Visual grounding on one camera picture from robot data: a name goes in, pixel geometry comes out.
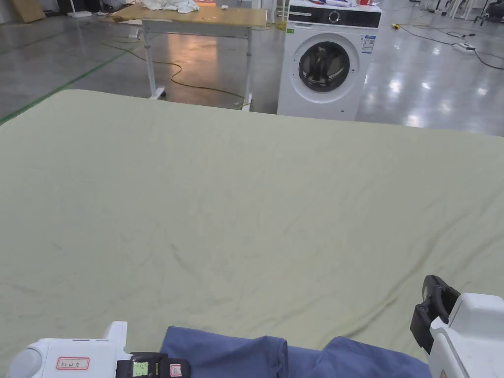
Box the dark blue garment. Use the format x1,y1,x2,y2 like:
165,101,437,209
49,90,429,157
159,325,432,378

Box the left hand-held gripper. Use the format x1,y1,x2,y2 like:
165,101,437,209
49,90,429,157
7,320,192,378

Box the bed with pale green sheet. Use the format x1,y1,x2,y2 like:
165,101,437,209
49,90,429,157
0,89,504,378

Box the white washing machine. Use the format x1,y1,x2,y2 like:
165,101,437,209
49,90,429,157
277,0,383,122

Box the yellow floor cable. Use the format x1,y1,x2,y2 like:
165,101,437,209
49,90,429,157
101,37,254,112

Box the brown cardboard sheet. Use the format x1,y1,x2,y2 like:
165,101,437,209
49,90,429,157
9,0,47,24

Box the wooden table with white frame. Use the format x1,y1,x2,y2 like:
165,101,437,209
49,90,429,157
111,0,268,112

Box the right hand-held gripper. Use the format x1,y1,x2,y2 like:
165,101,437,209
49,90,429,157
409,275,504,378

